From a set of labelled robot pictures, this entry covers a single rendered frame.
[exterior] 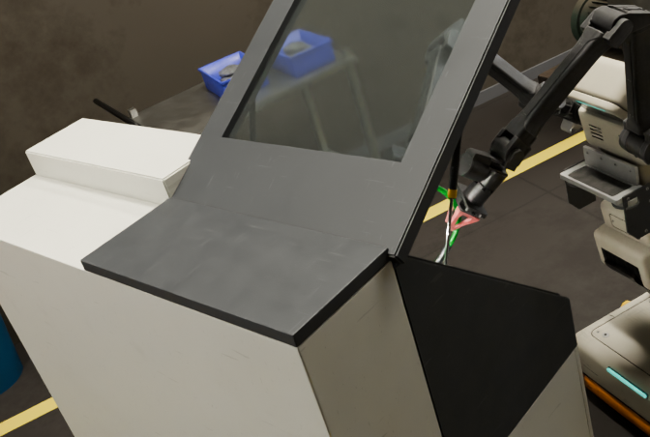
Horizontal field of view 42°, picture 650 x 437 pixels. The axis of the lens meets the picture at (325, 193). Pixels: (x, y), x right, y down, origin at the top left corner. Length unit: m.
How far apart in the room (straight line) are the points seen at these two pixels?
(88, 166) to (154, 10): 2.48
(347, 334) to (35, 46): 3.39
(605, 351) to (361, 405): 1.62
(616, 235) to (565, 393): 0.61
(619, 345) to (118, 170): 1.84
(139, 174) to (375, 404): 0.88
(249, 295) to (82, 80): 3.27
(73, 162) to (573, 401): 1.52
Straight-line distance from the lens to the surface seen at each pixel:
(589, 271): 4.03
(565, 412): 2.45
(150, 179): 2.17
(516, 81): 2.60
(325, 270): 1.63
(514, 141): 2.08
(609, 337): 3.23
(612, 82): 2.47
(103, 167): 2.35
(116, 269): 1.92
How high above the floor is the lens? 2.36
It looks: 27 degrees down
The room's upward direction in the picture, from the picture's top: 18 degrees counter-clockwise
